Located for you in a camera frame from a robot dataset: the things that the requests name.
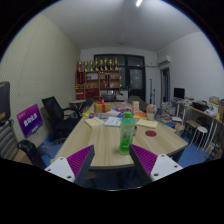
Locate black bag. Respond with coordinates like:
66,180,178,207
17,139,48,169

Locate cluttered wooden side desk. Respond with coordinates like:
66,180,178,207
171,96,224,161

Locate black framed glass door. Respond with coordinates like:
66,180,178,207
93,54,147,102

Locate small orange standing box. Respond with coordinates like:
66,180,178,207
131,100,141,114

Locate green tea drink bottle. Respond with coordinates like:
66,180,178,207
119,111,136,155

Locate white round stool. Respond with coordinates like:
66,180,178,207
193,125,209,148

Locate blue red patterned book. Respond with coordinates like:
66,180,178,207
88,112,108,120

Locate black computer monitor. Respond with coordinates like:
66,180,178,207
173,87,186,100

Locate black office chair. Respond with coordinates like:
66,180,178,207
41,96,83,141

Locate pink patterned packet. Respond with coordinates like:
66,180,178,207
115,106,132,113

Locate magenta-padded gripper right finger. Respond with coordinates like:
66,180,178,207
129,143,184,186

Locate beige notebook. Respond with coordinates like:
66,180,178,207
84,116,106,128

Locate white printed booklet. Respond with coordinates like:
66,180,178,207
103,116,123,127

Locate small white round table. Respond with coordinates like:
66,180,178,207
69,99,87,109

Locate pink flowers in white pot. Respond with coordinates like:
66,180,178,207
145,103,158,121

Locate grey striped chair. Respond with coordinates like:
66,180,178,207
0,119,19,161

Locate yellow gift box red ribbon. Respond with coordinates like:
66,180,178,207
93,99,112,114

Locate brown wooden stool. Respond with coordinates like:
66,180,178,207
184,119,201,138

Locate white wall air conditioner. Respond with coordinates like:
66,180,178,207
157,54,172,67

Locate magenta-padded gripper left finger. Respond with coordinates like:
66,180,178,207
44,144,96,187

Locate purple sign board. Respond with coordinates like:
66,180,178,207
16,103,44,139

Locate wooden shelf unit with trophies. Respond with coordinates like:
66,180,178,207
74,57,122,100

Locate flat round red coaster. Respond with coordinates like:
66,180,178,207
144,130,158,138

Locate grey office chair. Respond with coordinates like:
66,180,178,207
128,95,148,111

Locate orange yellow book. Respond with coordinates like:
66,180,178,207
133,111,148,120

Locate black case with orange trim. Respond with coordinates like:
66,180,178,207
0,80,11,126

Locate stack of books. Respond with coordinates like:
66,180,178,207
160,101,178,118

